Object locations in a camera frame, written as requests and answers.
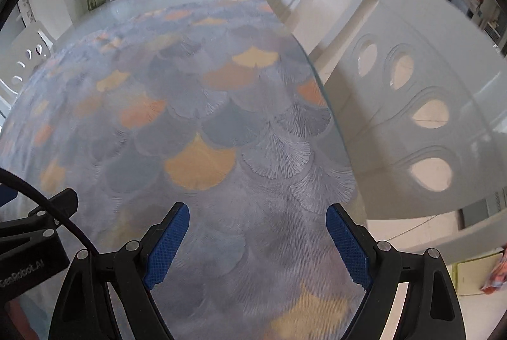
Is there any scallop-patterned table mat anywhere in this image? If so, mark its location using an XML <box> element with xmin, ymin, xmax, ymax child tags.
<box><xmin>0</xmin><ymin>0</ymin><xmax>367</xmax><ymax>340</ymax></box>

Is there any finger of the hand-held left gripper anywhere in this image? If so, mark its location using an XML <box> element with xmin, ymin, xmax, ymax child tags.
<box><xmin>0</xmin><ymin>188</ymin><xmax>79</xmax><ymax>241</ymax></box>
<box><xmin>0</xmin><ymin>182</ymin><xmax>18</xmax><ymax>206</ymax></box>

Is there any yellow-green box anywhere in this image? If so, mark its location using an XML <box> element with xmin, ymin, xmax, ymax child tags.
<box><xmin>452</xmin><ymin>257</ymin><xmax>500</xmax><ymax>297</ymax></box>

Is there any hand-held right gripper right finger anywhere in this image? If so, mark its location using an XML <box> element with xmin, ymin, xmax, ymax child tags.
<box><xmin>325</xmin><ymin>203</ymin><xmax>467</xmax><ymax>340</ymax></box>

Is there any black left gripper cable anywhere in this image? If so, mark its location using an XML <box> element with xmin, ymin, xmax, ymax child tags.
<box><xmin>0</xmin><ymin>168</ymin><xmax>101</xmax><ymax>255</ymax></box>

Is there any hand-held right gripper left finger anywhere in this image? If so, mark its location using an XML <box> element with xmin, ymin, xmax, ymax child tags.
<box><xmin>49</xmin><ymin>202</ymin><xmax>190</xmax><ymax>340</ymax></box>

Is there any colourful plastic bag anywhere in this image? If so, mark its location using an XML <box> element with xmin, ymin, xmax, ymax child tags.
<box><xmin>480</xmin><ymin>245</ymin><xmax>507</xmax><ymax>295</ymax></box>

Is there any cluttered background shelf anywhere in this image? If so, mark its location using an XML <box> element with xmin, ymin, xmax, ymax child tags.
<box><xmin>430</xmin><ymin>0</ymin><xmax>507</xmax><ymax>55</ymax></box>

